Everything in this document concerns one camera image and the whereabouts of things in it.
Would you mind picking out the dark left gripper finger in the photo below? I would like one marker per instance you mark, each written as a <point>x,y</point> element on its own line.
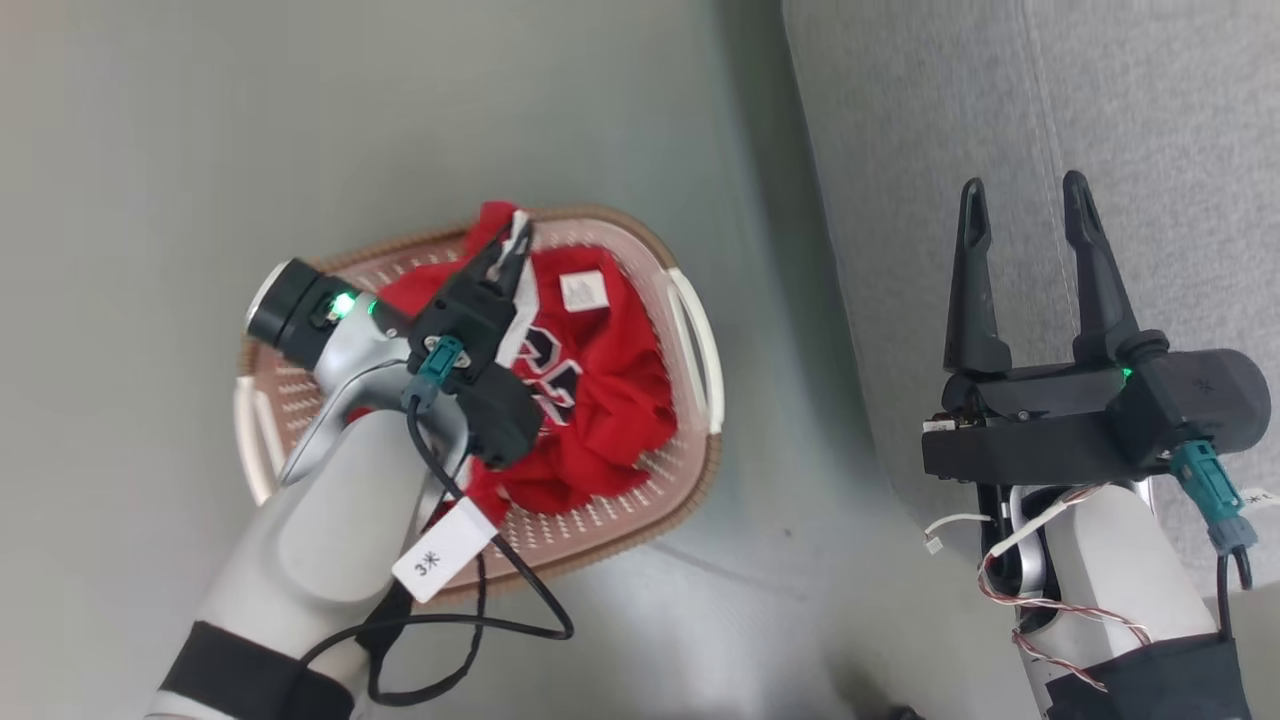
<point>516,275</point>
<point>490,265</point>

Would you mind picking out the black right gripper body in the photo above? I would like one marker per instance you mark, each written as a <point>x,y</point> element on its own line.
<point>1040,430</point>

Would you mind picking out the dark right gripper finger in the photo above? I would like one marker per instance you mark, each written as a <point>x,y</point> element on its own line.
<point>1100,300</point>
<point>975,310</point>

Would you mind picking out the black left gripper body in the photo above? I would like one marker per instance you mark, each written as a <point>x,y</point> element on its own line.
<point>475,325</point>

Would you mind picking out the red basketball jersey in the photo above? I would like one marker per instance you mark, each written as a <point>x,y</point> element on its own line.
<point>610,380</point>

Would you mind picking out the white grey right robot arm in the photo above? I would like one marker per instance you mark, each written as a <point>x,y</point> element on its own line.
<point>1120,560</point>

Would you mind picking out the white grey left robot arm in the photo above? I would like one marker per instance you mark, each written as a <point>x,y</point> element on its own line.
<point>320,520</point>

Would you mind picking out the beige perforated laundry basket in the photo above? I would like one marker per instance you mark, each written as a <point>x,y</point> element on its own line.
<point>600,510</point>

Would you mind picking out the grey fabric sofa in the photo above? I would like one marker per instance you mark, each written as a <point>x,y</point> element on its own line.
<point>1150,100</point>

